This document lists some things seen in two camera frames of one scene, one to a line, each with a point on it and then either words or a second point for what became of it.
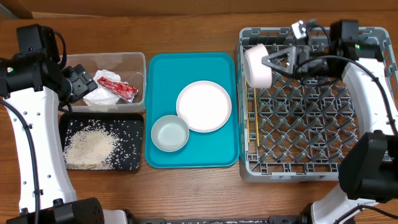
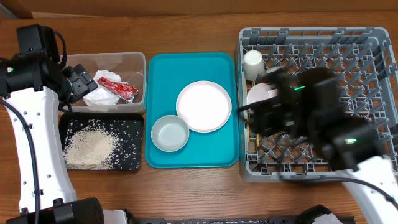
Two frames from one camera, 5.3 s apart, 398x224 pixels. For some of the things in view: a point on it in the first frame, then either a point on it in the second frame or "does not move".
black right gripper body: [303, 55] -> [286, 121]
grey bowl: [170, 133] does not move
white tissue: [101, 96] does not move
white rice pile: [89, 148] does not move
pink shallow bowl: [259, 74] -> [260, 91]
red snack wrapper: [124, 90] does not move
